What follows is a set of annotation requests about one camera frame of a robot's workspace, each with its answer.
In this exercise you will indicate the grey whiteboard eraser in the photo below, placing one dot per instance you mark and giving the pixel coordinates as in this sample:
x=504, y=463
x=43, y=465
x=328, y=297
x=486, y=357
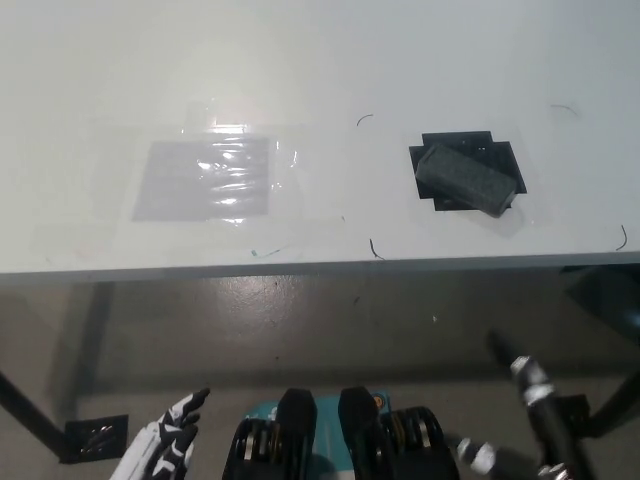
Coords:
x=465, y=180

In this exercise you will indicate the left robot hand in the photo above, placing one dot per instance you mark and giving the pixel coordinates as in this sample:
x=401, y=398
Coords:
x=167, y=430

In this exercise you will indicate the black table leg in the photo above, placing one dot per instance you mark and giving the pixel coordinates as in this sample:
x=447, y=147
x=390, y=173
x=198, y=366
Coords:
x=617, y=400
x=30, y=407

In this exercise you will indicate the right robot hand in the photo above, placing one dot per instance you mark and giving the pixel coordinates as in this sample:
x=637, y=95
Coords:
x=534, y=387

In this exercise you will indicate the black tape marked spot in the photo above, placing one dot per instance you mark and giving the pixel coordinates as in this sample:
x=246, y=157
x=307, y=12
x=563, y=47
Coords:
x=505, y=160

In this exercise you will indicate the grey rectangle under clear tape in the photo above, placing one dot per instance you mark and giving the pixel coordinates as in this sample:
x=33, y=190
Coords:
x=200, y=180

